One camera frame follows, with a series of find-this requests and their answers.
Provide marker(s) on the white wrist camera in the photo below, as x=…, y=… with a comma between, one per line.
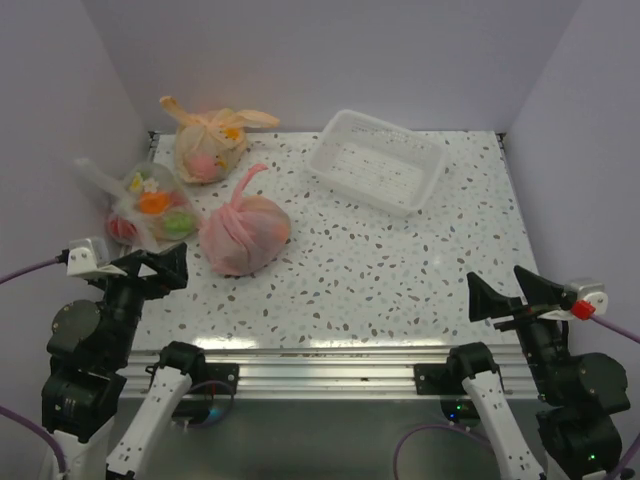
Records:
x=586, y=297
x=89, y=259

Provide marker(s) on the orange plastic bag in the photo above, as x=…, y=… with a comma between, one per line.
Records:
x=208, y=146

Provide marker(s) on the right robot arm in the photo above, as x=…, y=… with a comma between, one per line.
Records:
x=583, y=392

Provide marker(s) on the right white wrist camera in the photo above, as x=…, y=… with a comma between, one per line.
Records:
x=586, y=297

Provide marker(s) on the pink plastic bag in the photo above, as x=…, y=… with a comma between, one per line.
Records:
x=245, y=233

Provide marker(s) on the left black base bracket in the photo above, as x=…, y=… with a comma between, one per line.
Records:
x=219, y=378

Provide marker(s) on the clear plastic bag with fruit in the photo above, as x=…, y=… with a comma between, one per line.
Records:
x=149, y=208

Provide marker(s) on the black base bracket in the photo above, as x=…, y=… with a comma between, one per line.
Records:
x=432, y=379
x=219, y=378

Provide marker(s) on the aluminium mounting rail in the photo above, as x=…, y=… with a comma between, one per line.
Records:
x=380, y=373

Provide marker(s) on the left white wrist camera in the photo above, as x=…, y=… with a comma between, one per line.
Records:
x=89, y=259

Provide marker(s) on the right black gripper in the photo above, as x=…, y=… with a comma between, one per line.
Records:
x=484, y=300

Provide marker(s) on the right black base bracket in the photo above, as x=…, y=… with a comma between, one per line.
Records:
x=432, y=379

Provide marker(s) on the white plastic basket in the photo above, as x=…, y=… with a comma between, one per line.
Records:
x=370, y=160

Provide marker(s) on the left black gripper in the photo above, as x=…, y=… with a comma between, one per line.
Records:
x=170, y=269

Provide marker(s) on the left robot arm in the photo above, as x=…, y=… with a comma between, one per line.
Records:
x=90, y=345

